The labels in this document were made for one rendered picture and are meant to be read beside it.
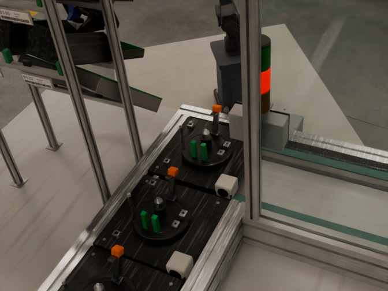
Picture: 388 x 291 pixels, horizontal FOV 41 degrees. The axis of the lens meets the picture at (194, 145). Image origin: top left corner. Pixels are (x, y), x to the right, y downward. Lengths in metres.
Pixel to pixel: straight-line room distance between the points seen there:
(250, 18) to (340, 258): 0.60
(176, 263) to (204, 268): 0.07
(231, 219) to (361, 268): 0.31
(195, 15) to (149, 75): 2.23
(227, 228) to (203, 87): 0.72
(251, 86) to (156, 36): 2.95
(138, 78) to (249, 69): 0.98
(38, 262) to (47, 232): 0.10
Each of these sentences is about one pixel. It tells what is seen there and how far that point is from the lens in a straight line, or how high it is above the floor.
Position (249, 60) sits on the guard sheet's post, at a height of 1.39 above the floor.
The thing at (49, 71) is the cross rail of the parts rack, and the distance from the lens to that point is 1.18.
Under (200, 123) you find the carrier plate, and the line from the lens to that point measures 1.49.
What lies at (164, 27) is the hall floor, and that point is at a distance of 4.00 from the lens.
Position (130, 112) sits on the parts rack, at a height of 1.09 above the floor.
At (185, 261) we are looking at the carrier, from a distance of 1.14.
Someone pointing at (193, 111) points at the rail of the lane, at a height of 0.96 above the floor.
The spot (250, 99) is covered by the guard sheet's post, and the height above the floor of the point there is 1.31.
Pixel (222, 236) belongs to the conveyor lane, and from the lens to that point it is 1.22.
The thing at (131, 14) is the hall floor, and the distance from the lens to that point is 4.26.
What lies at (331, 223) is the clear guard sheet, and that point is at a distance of 1.18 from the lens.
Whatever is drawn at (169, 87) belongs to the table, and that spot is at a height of 0.86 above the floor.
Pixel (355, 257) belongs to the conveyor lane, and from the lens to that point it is 1.22.
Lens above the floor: 1.91
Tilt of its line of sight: 42 degrees down
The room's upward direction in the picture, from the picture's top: 7 degrees counter-clockwise
